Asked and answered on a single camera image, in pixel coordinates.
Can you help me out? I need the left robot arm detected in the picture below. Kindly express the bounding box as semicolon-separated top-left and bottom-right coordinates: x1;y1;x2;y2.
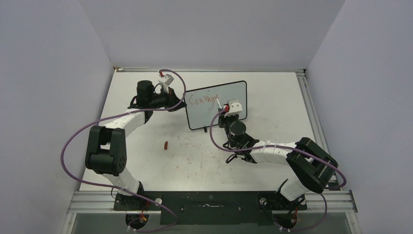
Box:
85;75;186;210

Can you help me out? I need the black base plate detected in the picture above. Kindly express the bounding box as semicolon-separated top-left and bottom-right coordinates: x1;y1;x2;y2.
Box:
113;191;307;226

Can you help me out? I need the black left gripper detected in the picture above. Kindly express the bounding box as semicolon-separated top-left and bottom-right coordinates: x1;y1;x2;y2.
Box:
149;87;186;112

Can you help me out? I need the aluminium frame rail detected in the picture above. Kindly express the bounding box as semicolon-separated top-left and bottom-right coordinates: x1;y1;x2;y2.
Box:
61;68;362;234

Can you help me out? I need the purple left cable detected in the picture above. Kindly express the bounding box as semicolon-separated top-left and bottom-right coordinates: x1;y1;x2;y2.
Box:
60;68;188;233

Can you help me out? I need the black framed whiteboard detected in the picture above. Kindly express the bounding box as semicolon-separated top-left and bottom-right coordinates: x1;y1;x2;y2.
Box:
185;80;248;130

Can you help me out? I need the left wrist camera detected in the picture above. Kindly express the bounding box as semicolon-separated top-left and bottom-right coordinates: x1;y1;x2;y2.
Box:
158;74;174;90

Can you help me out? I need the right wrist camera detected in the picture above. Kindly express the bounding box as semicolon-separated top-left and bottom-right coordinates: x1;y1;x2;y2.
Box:
224;99;243;117

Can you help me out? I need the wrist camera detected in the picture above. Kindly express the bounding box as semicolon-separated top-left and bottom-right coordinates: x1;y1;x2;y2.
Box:
224;99;243;117
158;74;174;90

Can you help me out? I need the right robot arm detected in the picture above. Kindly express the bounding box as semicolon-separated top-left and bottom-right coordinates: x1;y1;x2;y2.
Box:
218;114;338;209

